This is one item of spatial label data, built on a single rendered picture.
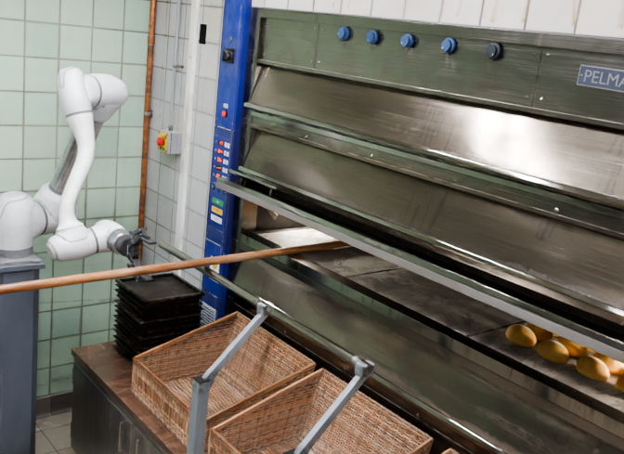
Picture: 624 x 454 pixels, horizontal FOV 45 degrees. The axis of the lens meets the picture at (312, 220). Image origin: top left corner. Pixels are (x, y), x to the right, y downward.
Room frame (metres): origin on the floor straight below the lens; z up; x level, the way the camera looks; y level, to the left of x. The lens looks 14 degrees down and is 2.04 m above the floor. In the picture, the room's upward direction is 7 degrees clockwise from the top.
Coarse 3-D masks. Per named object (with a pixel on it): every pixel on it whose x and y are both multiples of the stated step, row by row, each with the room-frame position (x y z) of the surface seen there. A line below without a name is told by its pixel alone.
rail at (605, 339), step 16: (256, 192) 2.73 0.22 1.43; (288, 208) 2.57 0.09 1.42; (320, 224) 2.44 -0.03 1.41; (336, 224) 2.39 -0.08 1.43; (368, 240) 2.25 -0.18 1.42; (400, 256) 2.14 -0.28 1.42; (416, 256) 2.11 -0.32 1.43; (448, 272) 2.00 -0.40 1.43; (480, 288) 1.91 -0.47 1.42; (512, 304) 1.83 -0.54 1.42; (528, 304) 1.80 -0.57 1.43; (560, 320) 1.72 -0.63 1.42; (592, 336) 1.65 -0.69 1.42; (608, 336) 1.63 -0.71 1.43
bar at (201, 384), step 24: (240, 288) 2.38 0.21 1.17; (264, 312) 2.25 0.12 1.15; (240, 336) 2.21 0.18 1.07; (312, 336) 2.06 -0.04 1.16; (216, 360) 2.17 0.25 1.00; (360, 360) 1.91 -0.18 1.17; (192, 384) 2.13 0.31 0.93; (360, 384) 1.89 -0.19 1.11; (192, 408) 2.12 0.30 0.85; (336, 408) 1.84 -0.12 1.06; (192, 432) 2.12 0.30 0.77; (312, 432) 1.80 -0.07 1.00
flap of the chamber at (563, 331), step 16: (240, 192) 2.80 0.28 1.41; (272, 208) 2.64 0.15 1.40; (304, 208) 2.73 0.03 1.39; (304, 224) 2.49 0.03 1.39; (352, 240) 2.30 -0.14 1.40; (384, 240) 2.40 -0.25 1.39; (384, 256) 2.19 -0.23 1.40; (416, 272) 2.08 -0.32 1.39; (432, 272) 2.04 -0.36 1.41; (464, 272) 2.16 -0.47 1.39; (464, 288) 1.95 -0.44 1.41; (496, 288) 2.02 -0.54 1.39; (496, 304) 1.86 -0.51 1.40; (544, 304) 1.95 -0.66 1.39; (528, 320) 1.78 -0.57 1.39; (544, 320) 1.75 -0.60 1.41; (576, 320) 1.82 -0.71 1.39; (576, 336) 1.68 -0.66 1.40; (608, 352) 1.62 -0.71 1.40
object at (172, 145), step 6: (162, 132) 3.46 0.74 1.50; (168, 132) 3.43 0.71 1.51; (174, 132) 3.45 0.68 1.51; (168, 138) 3.42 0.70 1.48; (174, 138) 3.44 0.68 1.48; (180, 138) 3.46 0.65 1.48; (168, 144) 3.42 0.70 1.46; (174, 144) 3.44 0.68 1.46; (180, 144) 3.46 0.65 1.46; (162, 150) 3.45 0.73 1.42; (168, 150) 3.42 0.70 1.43; (174, 150) 3.44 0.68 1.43; (180, 150) 3.46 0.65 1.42
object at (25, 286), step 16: (336, 240) 2.98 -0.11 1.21; (224, 256) 2.61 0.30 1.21; (240, 256) 2.65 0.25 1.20; (256, 256) 2.69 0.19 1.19; (272, 256) 2.75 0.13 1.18; (96, 272) 2.29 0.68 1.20; (112, 272) 2.32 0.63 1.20; (128, 272) 2.35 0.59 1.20; (144, 272) 2.39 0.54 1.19; (160, 272) 2.43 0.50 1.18; (0, 288) 2.08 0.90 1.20; (16, 288) 2.11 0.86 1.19; (32, 288) 2.14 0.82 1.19
